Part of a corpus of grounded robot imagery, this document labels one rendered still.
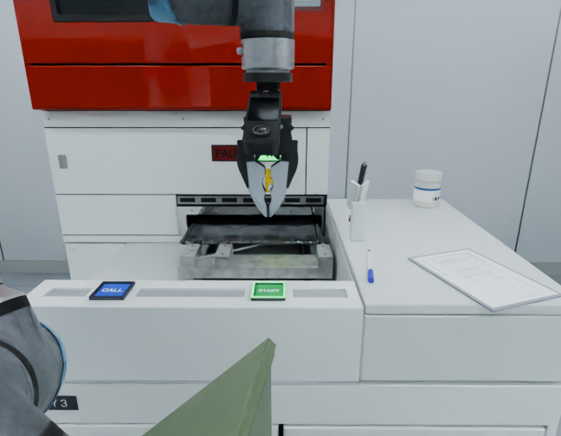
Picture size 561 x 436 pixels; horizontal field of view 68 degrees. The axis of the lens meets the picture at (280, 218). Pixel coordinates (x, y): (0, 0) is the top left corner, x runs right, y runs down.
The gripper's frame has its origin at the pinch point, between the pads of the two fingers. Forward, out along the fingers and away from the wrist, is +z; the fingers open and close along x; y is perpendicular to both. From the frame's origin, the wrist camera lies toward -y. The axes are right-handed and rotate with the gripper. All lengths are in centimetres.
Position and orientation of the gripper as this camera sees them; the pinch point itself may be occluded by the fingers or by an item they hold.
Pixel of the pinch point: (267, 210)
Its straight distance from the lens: 63.5
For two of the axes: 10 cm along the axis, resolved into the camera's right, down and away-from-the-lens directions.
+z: 0.0, 9.5, 3.1
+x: -10.0, -0.1, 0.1
